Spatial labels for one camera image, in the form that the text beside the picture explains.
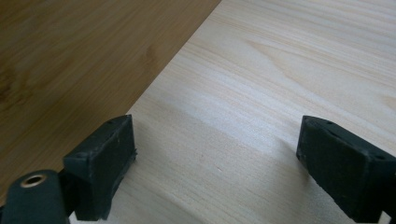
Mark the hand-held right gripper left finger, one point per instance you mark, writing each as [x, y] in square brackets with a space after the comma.
[99, 168]

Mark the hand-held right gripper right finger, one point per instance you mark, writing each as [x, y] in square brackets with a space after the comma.
[342, 168]

